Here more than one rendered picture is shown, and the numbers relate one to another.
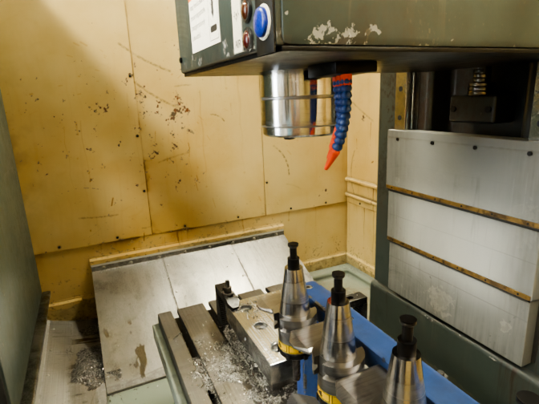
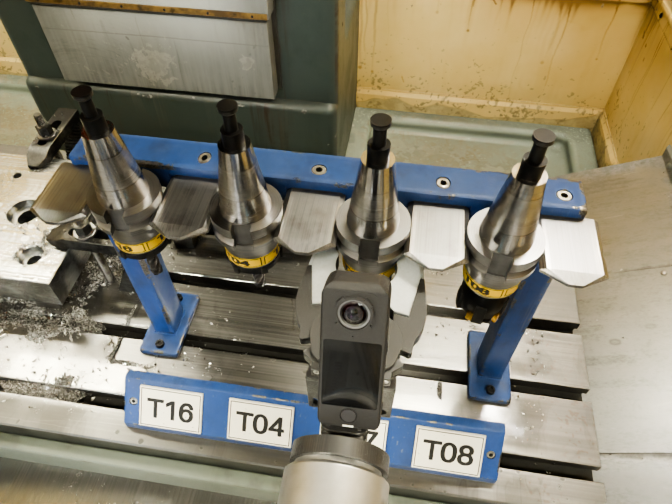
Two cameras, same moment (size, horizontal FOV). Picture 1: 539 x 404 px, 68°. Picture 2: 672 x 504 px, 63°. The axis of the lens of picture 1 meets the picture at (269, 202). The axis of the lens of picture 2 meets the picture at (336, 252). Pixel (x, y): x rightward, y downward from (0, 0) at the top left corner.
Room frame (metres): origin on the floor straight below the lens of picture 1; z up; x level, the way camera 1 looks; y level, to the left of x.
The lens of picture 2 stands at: (0.18, 0.16, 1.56)
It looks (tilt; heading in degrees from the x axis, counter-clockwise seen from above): 51 degrees down; 303
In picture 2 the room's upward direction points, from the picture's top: straight up
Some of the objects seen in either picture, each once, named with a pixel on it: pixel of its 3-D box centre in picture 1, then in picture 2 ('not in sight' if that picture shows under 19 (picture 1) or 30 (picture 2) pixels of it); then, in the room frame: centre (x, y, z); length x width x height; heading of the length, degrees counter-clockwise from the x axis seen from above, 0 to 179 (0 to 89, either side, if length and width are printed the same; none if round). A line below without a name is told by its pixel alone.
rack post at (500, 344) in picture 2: not in sight; (516, 306); (0.19, -0.24, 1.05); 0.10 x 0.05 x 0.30; 114
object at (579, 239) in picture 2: not in sight; (570, 252); (0.17, -0.19, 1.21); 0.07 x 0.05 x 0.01; 114
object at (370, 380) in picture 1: (366, 389); (309, 222); (0.37, -0.10, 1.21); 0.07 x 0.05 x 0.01; 114
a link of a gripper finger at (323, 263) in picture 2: not in sight; (326, 279); (0.34, -0.08, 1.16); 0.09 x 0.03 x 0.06; 130
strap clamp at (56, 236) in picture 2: not in sight; (99, 249); (0.72, -0.07, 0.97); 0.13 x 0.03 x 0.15; 24
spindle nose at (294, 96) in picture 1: (301, 103); not in sight; (0.82, -0.07, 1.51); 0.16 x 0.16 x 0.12
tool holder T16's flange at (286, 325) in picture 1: (294, 317); (127, 201); (0.52, -0.03, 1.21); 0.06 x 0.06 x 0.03
